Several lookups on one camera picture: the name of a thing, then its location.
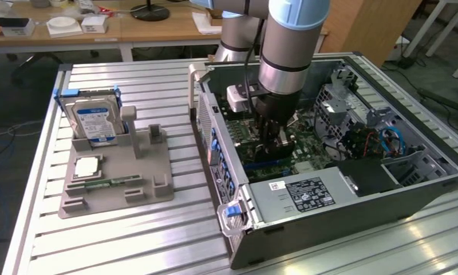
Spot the metal disk bay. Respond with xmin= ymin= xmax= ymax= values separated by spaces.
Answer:
xmin=381 ymin=145 xmax=458 ymax=187

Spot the black camera cable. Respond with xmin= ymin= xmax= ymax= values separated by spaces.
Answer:
xmin=242 ymin=0 xmax=264 ymax=115

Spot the wooden cabinet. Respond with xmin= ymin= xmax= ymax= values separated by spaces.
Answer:
xmin=320 ymin=0 xmax=424 ymax=69

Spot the white round plastic holder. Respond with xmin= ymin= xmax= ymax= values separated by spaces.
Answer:
xmin=45 ymin=16 xmax=85 ymax=39

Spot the green RAM stick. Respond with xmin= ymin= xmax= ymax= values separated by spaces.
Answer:
xmin=84 ymin=175 xmax=143 ymax=188

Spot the black round lamp base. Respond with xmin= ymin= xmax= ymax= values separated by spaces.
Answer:
xmin=131 ymin=0 xmax=171 ymax=22

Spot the black open PC case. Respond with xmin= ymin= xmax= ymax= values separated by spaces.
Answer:
xmin=189 ymin=56 xmax=458 ymax=270

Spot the perforated metal drive cage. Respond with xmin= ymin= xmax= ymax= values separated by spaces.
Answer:
xmin=313 ymin=67 xmax=392 ymax=137

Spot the brown cardboard box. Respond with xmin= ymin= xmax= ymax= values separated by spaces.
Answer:
xmin=205 ymin=8 xmax=225 ymax=25

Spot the white flat box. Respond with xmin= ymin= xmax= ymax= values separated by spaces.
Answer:
xmin=192 ymin=11 xmax=225 ymax=36

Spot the black plastic shroud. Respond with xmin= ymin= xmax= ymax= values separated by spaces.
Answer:
xmin=334 ymin=158 xmax=402 ymax=198

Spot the black floor stand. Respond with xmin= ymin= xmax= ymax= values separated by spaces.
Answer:
xmin=414 ymin=80 xmax=458 ymax=108

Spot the wooden desk white frame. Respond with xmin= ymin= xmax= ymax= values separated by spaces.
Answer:
xmin=120 ymin=0 xmax=230 ymax=62
xmin=0 ymin=0 xmax=123 ymax=62

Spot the silver CPU chip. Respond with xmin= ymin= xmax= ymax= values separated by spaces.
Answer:
xmin=72 ymin=156 xmax=103 ymax=176

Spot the green motherboard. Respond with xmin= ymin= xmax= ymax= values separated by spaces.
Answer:
xmin=213 ymin=94 xmax=341 ymax=184

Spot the grey plastic parts rack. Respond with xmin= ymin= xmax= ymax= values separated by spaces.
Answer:
xmin=56 ymin=105 xmax=176 ymax=220

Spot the blue expansion slot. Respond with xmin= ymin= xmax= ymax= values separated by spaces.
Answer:
xmin=244 ymin=160 xmax=276 ymax=170

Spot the blue wire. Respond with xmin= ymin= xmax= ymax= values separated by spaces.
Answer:
xmin=380 ymin=127 xmax=409 ymax=158

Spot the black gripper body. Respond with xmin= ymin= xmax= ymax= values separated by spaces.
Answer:
xmin=253 ymin=91 xmax=302 ymax=126

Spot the orange wire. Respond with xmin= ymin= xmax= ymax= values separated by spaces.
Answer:
xmin=361 ymin=130 xmax=378 ymax=158

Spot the white table frame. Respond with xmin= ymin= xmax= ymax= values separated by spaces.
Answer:
xmin=402 ymin=0 xmax=458 ymax=78

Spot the blue case latch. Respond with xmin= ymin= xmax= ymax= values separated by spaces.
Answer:
xmin=223 ymin=204 xmax=241 ymax=219

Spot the grey power supply unit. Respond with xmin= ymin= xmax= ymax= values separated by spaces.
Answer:
xmin=249 ymin=167 xmax=364 ymax=224

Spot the white labelled box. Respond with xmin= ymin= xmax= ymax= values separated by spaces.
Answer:
xmin=80 ymin=15 xmax=111 ymax=34

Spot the white box black lid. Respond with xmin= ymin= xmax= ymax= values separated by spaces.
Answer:
xmin=0 ymin=17 xmax=36 ymax=37

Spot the hard disk with blue caddy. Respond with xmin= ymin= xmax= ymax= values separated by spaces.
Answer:
xmin=55 ymin=85 xmax=124 ymax=148

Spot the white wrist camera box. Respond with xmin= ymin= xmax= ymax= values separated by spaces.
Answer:
xmin=227 ymin=84 xmax=257 ymax=113

